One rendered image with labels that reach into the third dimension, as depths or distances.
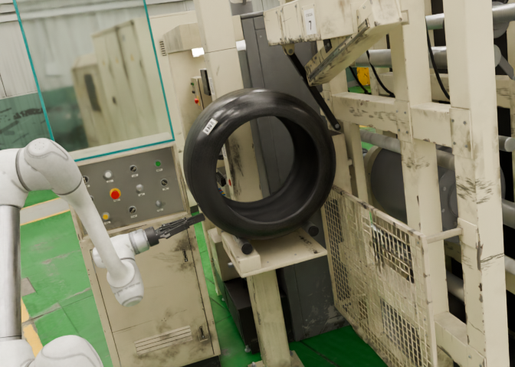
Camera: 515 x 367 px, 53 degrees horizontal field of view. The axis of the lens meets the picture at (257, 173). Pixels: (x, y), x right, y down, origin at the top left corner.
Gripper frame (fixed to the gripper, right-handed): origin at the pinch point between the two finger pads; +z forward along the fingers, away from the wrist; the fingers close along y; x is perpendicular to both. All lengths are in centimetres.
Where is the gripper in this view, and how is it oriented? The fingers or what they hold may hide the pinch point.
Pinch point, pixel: (195, 219)
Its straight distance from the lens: 206.2
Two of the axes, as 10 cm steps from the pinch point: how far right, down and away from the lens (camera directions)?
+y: -2.6, -2.0, 9.5
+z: 9.2, -3.5, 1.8
